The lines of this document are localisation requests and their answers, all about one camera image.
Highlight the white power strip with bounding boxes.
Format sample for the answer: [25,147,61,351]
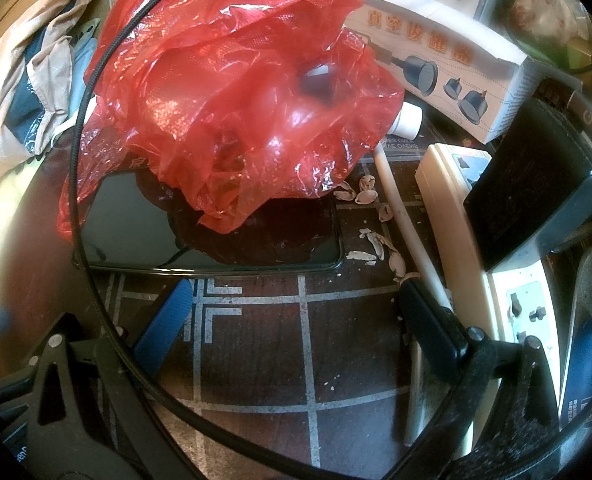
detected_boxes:
[414,142,567,461]

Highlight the black tablet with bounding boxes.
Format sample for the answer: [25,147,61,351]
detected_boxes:
[80,169,344,276]

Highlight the black power adapter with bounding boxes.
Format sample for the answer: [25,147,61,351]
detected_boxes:
[464,99,592,272]

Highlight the white printed cardboard box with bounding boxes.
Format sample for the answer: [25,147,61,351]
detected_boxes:
[345,0,544,144]

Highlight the black braided cable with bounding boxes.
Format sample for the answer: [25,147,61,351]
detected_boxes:
[68,0,372,480]

